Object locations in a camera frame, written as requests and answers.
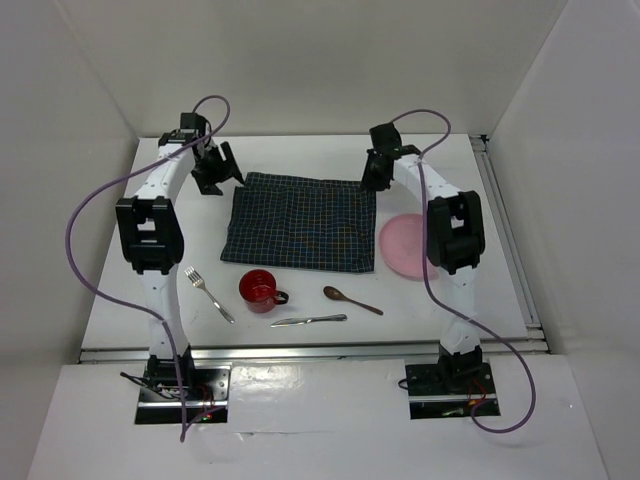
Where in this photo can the dark checked cloth placemat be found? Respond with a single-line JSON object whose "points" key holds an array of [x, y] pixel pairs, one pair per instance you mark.
{"points": [[302, 223]]}

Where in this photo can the silver fork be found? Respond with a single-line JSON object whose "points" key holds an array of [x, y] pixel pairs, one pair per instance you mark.
{"points": [[198, 282]]}

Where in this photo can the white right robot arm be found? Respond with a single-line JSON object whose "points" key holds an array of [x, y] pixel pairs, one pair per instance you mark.
{"points": [[453, 242]]}

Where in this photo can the pink plastic plate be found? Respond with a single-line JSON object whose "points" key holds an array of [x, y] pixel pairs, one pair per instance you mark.
{"points": [[401, 245]]}

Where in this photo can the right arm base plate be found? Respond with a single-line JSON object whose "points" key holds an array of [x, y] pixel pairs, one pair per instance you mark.
{"points": [[431, 396]]}

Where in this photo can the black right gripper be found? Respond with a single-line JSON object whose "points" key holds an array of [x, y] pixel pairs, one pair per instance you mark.
{"points": [[368, 180]]}

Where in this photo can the aluminium front rail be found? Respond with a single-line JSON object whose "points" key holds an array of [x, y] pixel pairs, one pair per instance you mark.
{"points": [[276, 353]]}

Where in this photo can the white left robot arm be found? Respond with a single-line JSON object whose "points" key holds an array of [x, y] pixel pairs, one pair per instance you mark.
{"points": [[151, 238]]}

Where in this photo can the silver table knife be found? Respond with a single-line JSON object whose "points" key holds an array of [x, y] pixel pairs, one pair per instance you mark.
{"points": [[308, 320]]}

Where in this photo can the red enamel mug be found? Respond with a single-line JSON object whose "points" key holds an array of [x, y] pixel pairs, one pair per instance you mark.
{"points": [[258, 289]]}

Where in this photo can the aluminium rail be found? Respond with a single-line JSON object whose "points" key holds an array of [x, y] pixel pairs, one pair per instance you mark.
{"points": [[276, 353], [480, 148]]}

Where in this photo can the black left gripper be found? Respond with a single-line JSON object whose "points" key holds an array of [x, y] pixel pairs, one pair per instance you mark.
{"points": [[205, 183]]}

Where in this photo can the aluminium right side rail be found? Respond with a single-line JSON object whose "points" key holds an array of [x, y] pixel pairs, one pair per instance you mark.
{"points": [[480, 148]]}

